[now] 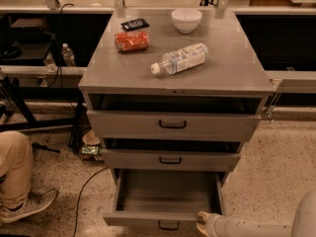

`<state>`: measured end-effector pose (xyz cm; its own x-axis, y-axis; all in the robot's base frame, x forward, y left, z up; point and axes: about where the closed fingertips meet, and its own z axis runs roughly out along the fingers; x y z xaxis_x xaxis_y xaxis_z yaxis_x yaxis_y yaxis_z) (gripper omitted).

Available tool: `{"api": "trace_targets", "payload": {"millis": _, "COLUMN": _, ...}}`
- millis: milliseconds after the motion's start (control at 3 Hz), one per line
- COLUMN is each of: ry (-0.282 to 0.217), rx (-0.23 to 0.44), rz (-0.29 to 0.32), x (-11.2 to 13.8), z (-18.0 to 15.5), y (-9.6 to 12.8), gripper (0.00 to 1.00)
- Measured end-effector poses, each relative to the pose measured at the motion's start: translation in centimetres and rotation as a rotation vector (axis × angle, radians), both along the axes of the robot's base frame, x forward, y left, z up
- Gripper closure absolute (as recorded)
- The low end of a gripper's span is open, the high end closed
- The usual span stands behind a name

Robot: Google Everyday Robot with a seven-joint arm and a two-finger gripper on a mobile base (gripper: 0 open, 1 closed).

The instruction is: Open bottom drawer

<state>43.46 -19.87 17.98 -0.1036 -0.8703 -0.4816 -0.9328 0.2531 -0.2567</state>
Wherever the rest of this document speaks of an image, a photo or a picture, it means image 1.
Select grey bottom drawer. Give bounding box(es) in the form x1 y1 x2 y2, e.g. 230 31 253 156
104 169 223 231

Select black floor cable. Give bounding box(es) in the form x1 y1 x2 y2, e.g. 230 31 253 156
72 167 109 237

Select orange crushed soda can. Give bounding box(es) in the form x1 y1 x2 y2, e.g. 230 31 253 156
115 31 148 51

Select white ceramic bowl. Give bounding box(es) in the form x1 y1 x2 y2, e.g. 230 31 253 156
171 8 202 34

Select black handheld tool on floor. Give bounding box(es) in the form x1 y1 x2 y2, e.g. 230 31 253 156
32 142 60 153

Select person leg khaki trousers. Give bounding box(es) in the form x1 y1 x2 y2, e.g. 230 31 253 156
0 131 34 209

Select grey top drawer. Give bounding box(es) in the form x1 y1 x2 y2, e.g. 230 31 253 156
88 111 261 142

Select clear plastic water bottle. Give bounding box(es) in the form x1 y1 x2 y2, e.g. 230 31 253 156
150 42 208 75

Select grey metal drawer cabinet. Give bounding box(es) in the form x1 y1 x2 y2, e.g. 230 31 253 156
79 10 274 178

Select small water bottle background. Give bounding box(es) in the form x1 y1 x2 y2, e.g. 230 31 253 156
61 43 76 67

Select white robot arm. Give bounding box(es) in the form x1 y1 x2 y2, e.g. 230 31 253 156
196 190 316 237

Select black hanging cable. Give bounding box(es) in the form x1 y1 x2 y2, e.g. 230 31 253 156
48 2 75 87

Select black snack packet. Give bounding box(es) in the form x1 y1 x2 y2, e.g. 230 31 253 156
121 18 149 32

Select grey sneaker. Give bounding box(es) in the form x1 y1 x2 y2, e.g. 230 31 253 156
0 189 58 223

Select grey drawer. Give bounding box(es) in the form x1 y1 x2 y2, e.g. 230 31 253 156
104 169 223 231
102 149 240 172
88 111 261 142

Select black metal stand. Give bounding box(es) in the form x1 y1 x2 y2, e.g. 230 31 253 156
0 67 83 133

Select grey middle drawer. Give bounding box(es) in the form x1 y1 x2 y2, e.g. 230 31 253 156
102 149 240 172

